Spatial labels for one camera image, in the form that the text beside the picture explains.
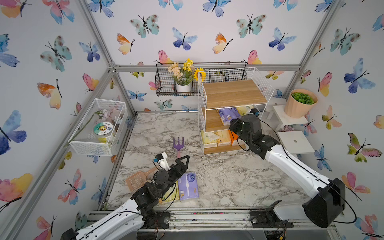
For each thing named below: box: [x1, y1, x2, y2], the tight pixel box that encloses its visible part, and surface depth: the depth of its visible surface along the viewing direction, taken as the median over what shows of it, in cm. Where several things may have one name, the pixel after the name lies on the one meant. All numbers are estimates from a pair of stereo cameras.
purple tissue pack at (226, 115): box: [216, 107, 242, 126], surface depth 83 cm
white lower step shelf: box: [277, 130, 315, 154], surface depth 86 cm
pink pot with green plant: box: [284, 88, 318, 118], surface depth 82 cm
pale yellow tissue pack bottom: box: [201, 130, 220, 149], surface depth 100 cm
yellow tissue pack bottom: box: [212, 129, 232, 145], surface depth 101 cm
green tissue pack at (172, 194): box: [161, 180, 180, 202], surface depth 66 cm
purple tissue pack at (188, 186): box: [178, 172, 199, 201], surface depth 81 cm
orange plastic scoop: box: [125, 166, 160, 192], surface depth 88 cm
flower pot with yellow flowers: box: [168, 58, 207, 93], surface depth 86 cm
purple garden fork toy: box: [173, 136, 185, 159], surface depth 104 cm
